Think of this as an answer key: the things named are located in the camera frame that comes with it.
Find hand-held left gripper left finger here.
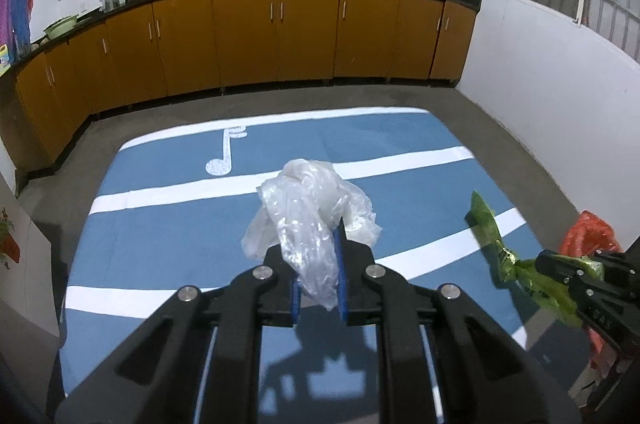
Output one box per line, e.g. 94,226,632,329
55,247,303,424

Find white cabinet with flower sticker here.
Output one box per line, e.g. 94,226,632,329
0,174,66,340

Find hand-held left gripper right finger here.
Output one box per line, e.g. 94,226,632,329
332,224,581,424

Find wooden lower kitchen cabinets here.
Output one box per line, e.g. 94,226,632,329
12,0,478,170

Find clear plastic bag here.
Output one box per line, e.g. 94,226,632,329
241,158,383,312

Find green basin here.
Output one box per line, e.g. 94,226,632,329
44,14,80,40

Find yellow-green plastic bag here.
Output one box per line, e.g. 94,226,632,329
465,191,601,330

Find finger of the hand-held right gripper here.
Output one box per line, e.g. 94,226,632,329
535,251,601,305

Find red plastic bag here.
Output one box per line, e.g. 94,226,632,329
559,211,623,372

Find blue white striped mat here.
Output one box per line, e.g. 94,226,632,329
59,107,591,424

